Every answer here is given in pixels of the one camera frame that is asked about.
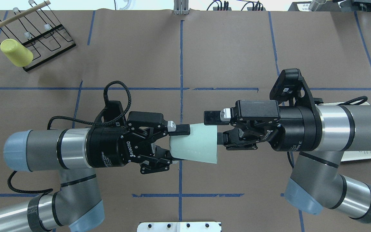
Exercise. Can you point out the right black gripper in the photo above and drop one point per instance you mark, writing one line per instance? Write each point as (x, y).
(296, 129)

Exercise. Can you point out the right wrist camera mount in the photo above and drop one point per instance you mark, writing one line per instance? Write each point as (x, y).
(291, 85)

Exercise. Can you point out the green plastic cup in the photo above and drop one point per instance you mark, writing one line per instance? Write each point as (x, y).
(200, 145)

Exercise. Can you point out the white bear print tray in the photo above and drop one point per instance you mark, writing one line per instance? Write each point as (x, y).
(362, 156)

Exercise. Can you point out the yellow plastic cup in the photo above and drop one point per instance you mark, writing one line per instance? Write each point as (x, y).
(18, 54)

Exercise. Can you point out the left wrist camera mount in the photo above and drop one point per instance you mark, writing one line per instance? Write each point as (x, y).
(111, 110)

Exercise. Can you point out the aluminium frame post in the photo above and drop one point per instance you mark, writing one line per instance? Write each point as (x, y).
(181, 7)

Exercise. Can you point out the silver metal cylinder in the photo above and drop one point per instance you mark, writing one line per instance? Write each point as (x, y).
(316, 5)

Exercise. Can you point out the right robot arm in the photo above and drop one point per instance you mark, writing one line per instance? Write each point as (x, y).
(315, 183)

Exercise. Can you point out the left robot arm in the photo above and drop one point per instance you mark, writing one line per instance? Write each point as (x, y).
(75, 153)

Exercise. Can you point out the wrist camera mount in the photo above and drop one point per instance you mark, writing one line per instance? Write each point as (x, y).
(111, 110)
(291, 85)

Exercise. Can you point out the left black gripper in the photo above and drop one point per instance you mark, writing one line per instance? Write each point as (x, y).
(108, 146)

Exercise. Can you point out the white metal base plate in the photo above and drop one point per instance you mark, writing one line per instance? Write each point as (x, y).
(204, 226)

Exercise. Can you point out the black wire cup rack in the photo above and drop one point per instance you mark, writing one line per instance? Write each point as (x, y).
(39, 30)

